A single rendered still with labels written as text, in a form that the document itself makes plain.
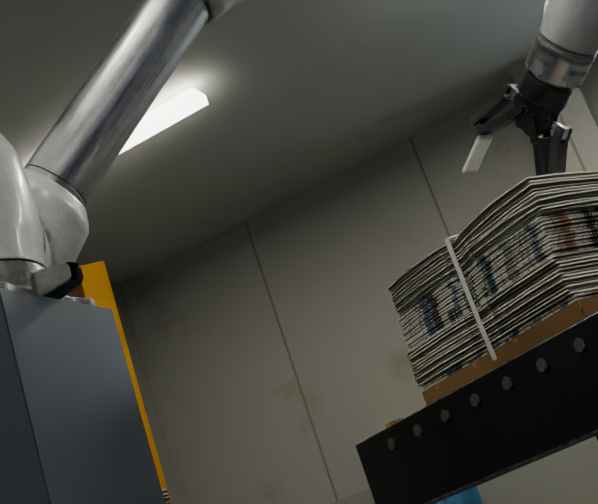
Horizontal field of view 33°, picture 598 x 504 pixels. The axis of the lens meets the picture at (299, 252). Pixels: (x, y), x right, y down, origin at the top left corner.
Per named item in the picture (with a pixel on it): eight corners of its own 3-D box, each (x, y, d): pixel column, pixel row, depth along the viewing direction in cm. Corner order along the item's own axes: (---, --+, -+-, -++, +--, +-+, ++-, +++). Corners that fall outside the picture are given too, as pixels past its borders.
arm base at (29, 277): (26, 275, 105) (14, 227, 107) (-126, 356, 113) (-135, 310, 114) (128, 297, 121) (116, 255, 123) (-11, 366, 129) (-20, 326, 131)
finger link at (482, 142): (480, 137, 161) (477, 134, 162) (463, 173, 165) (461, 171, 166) (493, 136, 163) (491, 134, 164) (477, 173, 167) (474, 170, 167)
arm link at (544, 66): (567, 56, 142) (549, 93, 145) (610, 57, 147) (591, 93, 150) (526, 25, 148) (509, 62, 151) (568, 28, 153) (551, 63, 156)
